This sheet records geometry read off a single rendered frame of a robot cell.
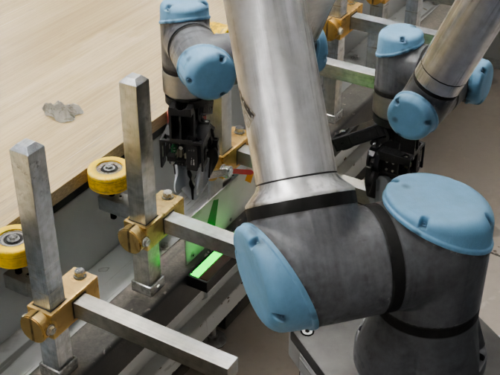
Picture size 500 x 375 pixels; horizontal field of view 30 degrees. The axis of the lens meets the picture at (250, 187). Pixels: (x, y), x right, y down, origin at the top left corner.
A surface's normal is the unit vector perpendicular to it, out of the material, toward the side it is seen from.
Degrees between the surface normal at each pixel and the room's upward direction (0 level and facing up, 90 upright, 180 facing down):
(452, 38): 85
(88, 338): 0
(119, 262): 0
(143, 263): 90
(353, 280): 67
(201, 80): 90
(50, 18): 0
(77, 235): 90
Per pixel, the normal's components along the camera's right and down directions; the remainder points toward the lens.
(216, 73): 0.29, 0.52
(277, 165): -0.44, 0.03
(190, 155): -0.18, 0.54
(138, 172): -0.51, 0.47
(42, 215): 0.86, 0.29
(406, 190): 0.13, -0.85
